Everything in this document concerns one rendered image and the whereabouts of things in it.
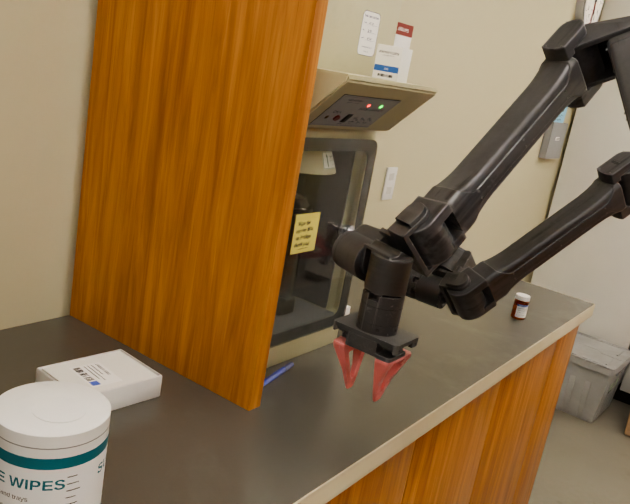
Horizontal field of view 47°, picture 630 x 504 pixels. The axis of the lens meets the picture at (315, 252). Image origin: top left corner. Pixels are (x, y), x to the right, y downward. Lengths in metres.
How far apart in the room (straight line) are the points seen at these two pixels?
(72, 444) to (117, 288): 0.61
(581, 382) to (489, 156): 2.99
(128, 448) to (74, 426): 0.26
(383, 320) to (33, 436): 0.44
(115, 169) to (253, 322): 0.41
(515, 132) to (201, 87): 0.52
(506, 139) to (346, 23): 0.43
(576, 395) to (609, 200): 2.62
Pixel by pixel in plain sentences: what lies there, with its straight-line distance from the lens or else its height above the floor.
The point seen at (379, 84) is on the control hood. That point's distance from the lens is 1.24.
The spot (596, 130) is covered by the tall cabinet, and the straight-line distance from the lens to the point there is 4.20.
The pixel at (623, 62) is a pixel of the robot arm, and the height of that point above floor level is 1.59.
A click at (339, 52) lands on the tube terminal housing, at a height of 1.54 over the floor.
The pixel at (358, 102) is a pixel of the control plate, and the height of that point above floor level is 1.47.
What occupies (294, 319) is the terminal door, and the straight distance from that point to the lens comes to 1.40.
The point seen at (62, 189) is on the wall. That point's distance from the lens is 1.49.
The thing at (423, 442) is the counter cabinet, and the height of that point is 0.84.
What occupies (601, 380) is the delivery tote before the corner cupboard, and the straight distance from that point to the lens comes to 3.90.
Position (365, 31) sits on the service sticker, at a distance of 1.39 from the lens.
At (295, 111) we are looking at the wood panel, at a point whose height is 1.44.
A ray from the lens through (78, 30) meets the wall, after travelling 1.46.
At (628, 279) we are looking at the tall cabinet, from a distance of 4.21.
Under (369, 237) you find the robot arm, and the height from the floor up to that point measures 1.30.
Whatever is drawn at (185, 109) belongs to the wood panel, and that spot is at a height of 1.40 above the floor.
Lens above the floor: 1.52
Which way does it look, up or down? 15 degrees down
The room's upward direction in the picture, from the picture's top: 10 degrees clockwise
